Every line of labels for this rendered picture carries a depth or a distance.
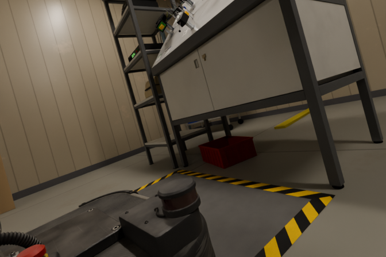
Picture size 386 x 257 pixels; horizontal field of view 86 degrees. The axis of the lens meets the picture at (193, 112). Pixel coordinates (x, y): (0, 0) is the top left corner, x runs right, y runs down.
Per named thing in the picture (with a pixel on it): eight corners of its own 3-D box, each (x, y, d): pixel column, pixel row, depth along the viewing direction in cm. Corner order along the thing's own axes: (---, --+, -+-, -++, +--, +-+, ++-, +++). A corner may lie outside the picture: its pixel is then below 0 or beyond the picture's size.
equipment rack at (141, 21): (174, 169, 175) (115, -44, 173) (148, 164, 225) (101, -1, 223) (217, 149, 204) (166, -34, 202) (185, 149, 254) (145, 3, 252)
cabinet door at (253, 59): (302, 89, 81) (275, -8, 81) (213, 111, 126) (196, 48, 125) (305, 88, 82) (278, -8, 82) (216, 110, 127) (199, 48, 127)
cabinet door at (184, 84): (213, 110, 126) (196, 48, 126) (172, 121, 171) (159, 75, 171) (216, 110, 128) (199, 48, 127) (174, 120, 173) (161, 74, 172)
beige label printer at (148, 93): (155, 95, 184) (149, 73, 184) (145, 99, 201) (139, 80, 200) (182, 89, 202) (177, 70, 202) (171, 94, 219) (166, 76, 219)
